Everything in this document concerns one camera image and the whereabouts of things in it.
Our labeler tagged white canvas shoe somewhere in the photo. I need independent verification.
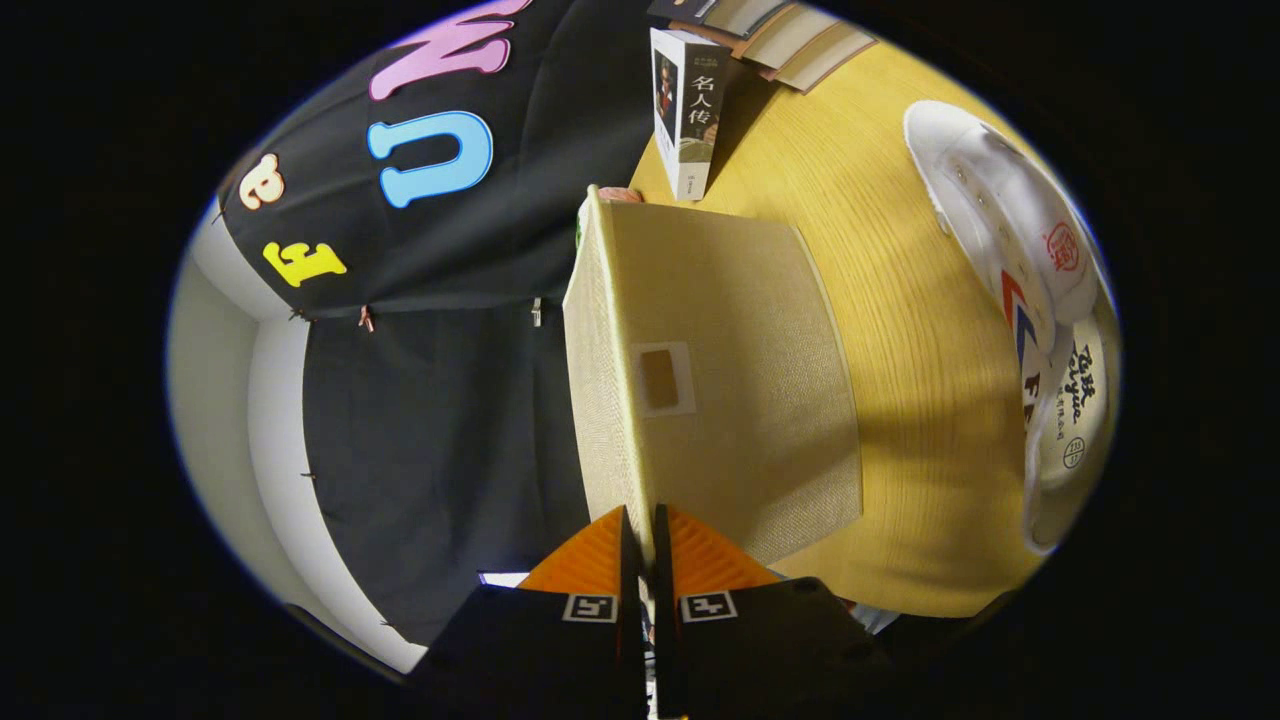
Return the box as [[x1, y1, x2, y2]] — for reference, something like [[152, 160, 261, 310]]
[[903, 100, 1121, 556]]

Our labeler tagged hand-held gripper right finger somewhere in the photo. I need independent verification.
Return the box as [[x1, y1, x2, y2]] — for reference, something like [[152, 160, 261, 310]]
[[653, 503, 891, 720]]

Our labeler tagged portrait cover book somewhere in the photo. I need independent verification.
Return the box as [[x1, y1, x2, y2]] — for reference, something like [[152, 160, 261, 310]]
[[650, 27, 733, 202]]

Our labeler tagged beige fabric storage box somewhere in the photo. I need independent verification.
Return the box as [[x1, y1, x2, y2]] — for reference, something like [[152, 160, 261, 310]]
[[562, 184, 864, 581]]

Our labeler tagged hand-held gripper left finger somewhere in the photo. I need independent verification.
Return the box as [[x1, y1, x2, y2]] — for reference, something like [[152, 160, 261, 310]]
[[410, 505, 646, 720]]

